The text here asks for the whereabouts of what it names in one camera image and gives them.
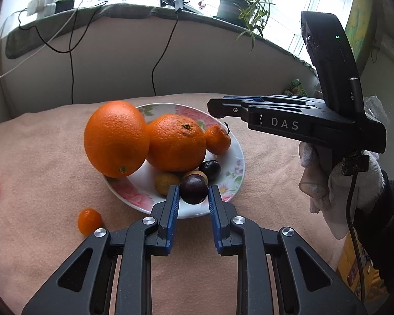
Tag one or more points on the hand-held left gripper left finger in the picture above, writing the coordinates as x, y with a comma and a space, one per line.
174, 210

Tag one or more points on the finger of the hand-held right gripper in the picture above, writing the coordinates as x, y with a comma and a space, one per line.
243, 97
229, 108

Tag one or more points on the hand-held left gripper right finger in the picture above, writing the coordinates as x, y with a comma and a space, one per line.
215, 216

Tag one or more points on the dark plum front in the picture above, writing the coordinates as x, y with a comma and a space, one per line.
192, 188

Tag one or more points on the dark plum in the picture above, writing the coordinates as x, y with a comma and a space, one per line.
192, 188
210, 169

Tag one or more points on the small mandarin with stem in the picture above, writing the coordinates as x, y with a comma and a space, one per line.
216, 141

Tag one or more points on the dark plum back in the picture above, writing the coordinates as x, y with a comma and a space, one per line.
210, 169

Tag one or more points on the white floral plate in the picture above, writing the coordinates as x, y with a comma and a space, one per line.
229, 157

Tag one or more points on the rough-skinned orange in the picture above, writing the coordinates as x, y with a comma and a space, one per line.
175, 144

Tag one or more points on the large smooth orange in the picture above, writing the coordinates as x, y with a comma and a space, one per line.
115, 134

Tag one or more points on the person's right forearm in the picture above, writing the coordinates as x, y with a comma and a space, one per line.
390, 229

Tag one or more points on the person's right hand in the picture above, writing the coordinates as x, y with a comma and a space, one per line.
318, 177

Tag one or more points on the colourful snack package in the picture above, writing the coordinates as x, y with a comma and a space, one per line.
298, 88

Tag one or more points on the green yellow map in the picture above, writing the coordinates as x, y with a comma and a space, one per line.
361, 23

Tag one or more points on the orange kumquat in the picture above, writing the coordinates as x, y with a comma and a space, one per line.
88, 220

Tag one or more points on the potted spider plant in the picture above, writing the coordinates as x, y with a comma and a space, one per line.
233, 6

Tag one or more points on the yellow box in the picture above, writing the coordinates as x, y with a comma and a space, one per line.
351, 262

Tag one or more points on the white chargers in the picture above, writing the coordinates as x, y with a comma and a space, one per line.
41, 6

